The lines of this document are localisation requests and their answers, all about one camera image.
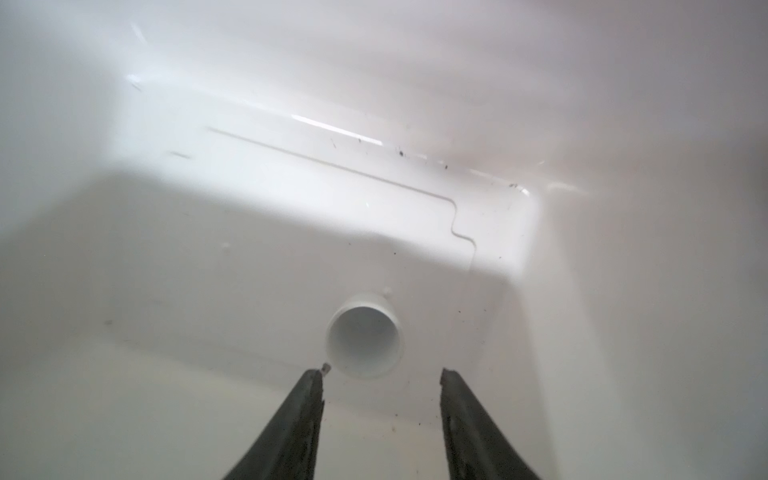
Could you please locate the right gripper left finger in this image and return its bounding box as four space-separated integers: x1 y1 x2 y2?
224 369 325 480

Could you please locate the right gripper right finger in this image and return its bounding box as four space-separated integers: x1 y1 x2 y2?
440 369 539 480

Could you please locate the white plastic storage bin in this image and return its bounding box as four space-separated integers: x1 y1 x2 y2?
1 1 767 479

